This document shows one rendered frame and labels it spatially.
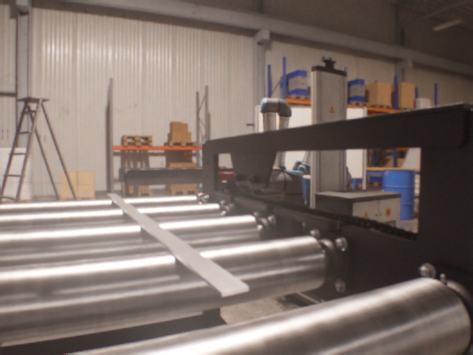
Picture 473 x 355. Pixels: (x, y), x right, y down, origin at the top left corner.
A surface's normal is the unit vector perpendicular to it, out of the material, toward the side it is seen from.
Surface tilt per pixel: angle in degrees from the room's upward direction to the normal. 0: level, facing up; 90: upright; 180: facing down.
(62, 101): 90
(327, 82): 90
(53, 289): 53
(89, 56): 90
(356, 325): 31
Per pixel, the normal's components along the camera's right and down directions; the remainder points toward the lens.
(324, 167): 0.51, 0.05
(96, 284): 0.33, -0.55
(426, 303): 0.21, -0.83
